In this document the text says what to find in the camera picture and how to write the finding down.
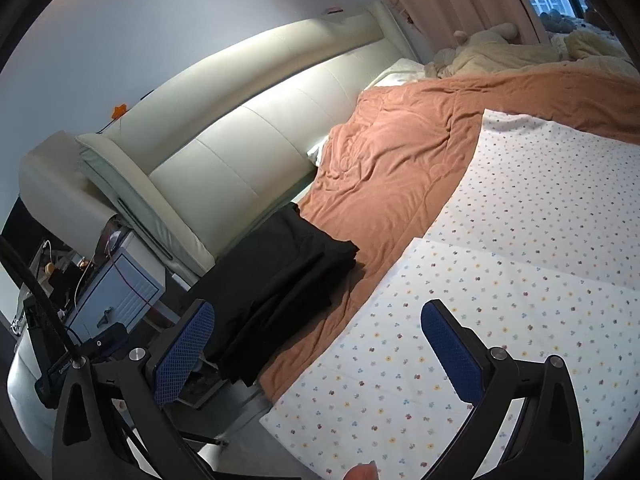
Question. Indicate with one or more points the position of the white pillow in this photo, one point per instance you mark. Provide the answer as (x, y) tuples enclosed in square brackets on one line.
[(400, 72)]

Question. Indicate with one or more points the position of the blue plush toy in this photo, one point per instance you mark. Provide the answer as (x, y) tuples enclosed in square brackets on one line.
[(556, 20)]

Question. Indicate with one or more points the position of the person's right hand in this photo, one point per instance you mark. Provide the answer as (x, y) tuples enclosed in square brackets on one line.
[(362, 472)]

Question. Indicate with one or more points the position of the beige plush toy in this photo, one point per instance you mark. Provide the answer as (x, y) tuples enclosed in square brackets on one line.
[(487, 35)]

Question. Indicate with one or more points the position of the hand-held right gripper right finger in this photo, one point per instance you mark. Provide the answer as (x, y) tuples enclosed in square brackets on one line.
[(450, 345)]

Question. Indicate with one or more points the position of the orange blanket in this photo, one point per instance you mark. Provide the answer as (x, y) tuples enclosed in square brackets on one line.
[(400, 160)]

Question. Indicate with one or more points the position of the white floral bed sheet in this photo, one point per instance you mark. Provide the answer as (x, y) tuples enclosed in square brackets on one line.
[(500, 260)]

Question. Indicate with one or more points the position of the black jacket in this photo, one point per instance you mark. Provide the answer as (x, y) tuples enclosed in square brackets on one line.
[(285, 255)]

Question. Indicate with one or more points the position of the white drawer nightstand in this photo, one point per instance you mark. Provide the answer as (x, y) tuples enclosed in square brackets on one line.
[(125, 285)]

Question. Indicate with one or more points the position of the small orange item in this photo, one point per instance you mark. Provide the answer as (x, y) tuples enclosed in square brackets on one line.
[(119, 111)]

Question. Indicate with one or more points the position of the cream fluffy blanket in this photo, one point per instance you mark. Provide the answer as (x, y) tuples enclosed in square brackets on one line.
[(525, 55)]

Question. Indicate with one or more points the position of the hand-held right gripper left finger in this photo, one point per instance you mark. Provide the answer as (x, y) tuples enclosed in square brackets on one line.
[(185, 355)]

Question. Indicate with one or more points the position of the cream padded headboard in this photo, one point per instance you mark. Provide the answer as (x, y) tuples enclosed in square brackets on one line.
[(225, 170)]

